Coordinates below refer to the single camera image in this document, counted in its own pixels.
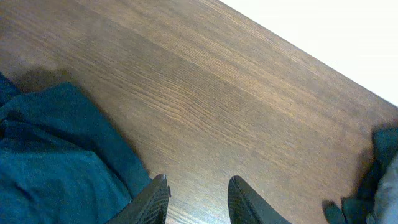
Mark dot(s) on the light grey checked shorts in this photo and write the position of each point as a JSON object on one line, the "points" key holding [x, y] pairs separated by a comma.
{"points": [[385, 203]]}

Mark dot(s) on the black garment under pile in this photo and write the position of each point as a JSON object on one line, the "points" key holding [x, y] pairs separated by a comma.
{"points": [[356, 208]]}

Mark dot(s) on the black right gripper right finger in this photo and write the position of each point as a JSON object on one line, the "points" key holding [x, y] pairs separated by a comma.
{"points": [[245, 205]]}

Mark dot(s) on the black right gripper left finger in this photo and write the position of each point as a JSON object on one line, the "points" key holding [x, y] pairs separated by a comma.
{"points": [[148, 207]]}

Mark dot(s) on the dark navy blue shorts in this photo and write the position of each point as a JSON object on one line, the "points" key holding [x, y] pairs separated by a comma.
{"points": [[61, 160]]}

